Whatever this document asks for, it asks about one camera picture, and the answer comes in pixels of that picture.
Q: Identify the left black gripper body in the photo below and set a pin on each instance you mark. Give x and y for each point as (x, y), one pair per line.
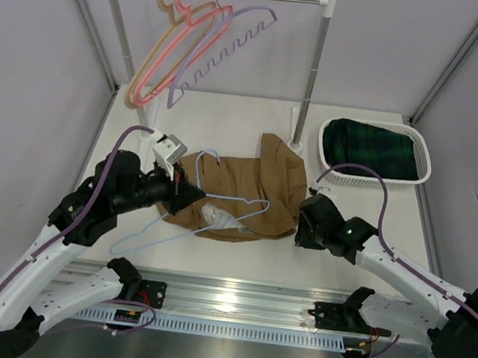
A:
(154, 189)

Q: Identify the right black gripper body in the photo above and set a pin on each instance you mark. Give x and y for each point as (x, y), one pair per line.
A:
(310, 237)

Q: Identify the light blue wire hanger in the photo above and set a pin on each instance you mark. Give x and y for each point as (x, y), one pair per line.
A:
(218, 223)

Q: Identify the tan skirt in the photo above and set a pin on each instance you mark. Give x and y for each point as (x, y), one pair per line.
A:
(277, 175)

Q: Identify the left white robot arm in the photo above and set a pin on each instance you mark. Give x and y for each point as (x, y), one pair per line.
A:
(76, 224)

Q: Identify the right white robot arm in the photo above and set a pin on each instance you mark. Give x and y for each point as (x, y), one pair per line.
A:
(434, 313)

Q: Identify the pink velvet hanger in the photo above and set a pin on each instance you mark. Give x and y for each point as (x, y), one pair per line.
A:
(184, 42)

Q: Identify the tan velvet hanger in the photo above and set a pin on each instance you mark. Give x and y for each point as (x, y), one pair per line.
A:
(182, 21)

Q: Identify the dark green plaid garment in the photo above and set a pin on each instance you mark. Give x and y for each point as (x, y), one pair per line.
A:
(387, 153)

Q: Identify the white laundry basket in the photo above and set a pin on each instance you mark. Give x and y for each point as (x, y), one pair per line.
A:
(420, 150)

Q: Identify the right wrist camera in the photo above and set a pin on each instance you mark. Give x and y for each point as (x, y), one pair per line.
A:
(324, 191)

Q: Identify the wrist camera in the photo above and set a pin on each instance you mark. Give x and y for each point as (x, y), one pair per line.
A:
(324, 191)
(167, 152)

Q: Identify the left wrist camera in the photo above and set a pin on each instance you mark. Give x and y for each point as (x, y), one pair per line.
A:
(167, 152)

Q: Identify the aluminium mounting rail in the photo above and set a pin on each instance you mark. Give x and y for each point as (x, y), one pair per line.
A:
(236, 300)

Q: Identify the slotted cable duct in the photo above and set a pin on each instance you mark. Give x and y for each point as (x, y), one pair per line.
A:
(212, 328)

